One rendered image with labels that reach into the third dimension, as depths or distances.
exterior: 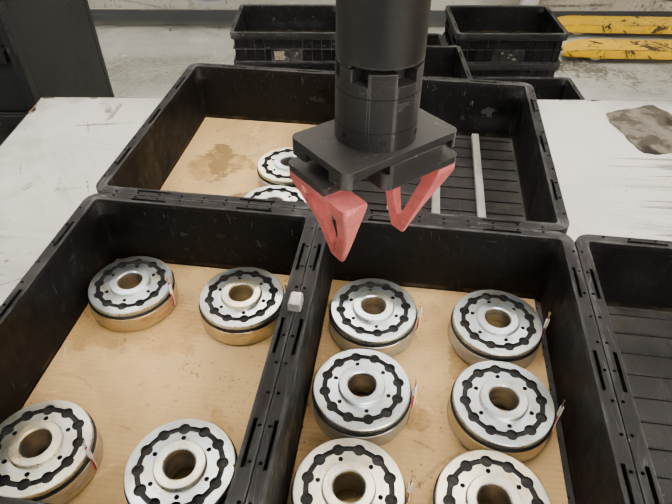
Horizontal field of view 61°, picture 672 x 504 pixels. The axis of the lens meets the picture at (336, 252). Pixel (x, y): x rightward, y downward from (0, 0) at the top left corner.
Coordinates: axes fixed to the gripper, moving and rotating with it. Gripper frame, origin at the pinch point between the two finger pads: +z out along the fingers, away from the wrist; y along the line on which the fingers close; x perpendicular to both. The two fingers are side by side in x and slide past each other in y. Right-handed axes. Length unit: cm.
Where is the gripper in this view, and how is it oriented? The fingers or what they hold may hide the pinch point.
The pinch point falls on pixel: (369, 233)
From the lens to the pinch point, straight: 45.9
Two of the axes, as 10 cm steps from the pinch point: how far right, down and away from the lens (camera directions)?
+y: -8.0, 3.9, -4.6
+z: -0.1, 7.6, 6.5
